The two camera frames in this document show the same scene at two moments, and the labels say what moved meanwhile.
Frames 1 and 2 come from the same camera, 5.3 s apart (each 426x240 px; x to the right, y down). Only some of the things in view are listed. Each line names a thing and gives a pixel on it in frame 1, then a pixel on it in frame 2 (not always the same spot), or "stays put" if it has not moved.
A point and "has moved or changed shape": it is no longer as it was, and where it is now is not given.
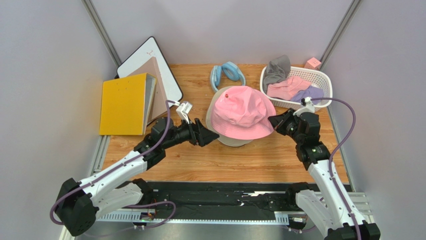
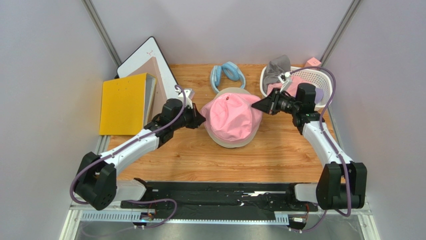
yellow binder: [126, 105] stays put
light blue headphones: [230, 70] stays put
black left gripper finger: [205, 135] → [198, 118]
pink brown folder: [159, 107] stays put
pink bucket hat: [241, 112] has moved or changed shape
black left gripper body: [194, 138] → [188, 117]
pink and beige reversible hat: [225, 139] → [224, 142]
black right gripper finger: [279, 122] → [264, 104]
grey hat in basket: [277, 70] stays put
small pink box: [313, 63] stays put
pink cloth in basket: [286, 89] stays put
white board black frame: [150, 49] stays put
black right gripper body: [286, 123] → [273, 101]
